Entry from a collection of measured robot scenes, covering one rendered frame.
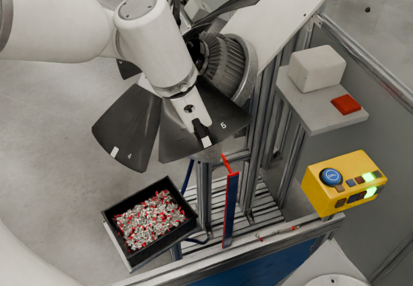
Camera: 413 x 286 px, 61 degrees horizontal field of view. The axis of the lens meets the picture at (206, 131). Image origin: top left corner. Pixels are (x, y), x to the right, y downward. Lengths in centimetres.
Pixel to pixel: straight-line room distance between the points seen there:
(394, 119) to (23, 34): 119
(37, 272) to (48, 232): 186
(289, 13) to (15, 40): 80
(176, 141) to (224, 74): 29
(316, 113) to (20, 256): 117
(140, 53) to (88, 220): 162
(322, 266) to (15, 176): 202
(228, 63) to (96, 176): 143
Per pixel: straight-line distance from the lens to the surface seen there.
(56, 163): 238
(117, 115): 106
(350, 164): 92
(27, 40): 40
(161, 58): 55
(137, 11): 53
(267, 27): 109
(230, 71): 101
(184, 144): 77
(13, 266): 26
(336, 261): 71
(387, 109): 138
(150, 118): 102
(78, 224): 209
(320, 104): 137
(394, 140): 139
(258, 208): 195
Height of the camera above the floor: 175
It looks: 48 degrees down
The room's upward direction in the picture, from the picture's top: straight up
